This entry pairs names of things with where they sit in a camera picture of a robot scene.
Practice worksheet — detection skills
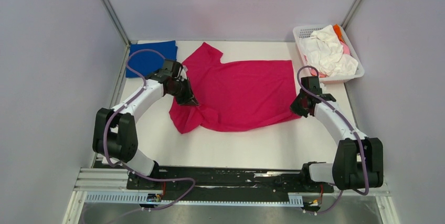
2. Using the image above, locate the white crumpled t-shirt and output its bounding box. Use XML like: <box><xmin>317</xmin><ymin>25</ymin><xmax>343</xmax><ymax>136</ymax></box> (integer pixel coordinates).
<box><xmin>299</xmin><ymin>25</ymin><xmax>358</xmax><ymax>77</ymax></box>

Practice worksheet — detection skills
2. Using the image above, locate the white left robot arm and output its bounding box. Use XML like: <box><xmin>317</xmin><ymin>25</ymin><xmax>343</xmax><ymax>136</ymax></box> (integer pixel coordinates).
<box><xmin>92</xmin><ymin>59</ymin><xmax>198</xmax><ymax>189</ymax></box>

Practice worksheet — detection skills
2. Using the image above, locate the orange t-shirt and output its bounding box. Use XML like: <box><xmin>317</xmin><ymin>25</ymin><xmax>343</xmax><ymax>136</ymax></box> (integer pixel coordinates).
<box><xmin>333</xmin><ymin>24</ymin><xmax>345</xmax><ymax>44</ymax></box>

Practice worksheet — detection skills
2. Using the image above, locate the metal corner wall strip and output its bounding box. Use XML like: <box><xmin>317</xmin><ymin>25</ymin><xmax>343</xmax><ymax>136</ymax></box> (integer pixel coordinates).
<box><xmin>101</xmin><ymin>0</ymin><xmax>130</xmax><ymax>46</ymax></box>

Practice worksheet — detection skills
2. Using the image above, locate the aluminium frame rail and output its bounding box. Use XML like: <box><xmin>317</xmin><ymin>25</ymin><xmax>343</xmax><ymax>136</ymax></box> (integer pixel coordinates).
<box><xmin>62</xmin><ymin>167</ymin><xmax>133</xmax><ymax>224</ymax></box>

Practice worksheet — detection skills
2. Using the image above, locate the white slotted cable duct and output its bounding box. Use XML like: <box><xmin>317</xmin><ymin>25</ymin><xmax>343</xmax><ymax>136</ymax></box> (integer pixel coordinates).
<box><xmin>85</xmin><ymin>191</ymin><xmax>304</xmax><ymax>206</ymax></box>

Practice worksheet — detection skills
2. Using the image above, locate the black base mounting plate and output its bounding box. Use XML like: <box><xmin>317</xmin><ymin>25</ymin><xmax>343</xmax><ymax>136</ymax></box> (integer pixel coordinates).
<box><xmin>126</xmin><ymin>166</ymin><xmax>334</xmax><ymax>202</ymax></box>

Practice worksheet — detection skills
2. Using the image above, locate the folded blue t-shirt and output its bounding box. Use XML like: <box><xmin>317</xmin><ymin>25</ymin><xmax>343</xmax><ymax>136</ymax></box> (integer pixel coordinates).
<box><xmin>128</xmin><ymin>40</ymin><xmax>177</xmax><ymax>76</ymax></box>

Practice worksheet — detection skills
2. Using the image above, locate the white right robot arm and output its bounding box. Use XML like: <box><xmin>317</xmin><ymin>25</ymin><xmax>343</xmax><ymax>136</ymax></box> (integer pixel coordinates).
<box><xmin>290</xmin><ymin>76</ymin><xmax>384</xmax><ymax>194</ymax></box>

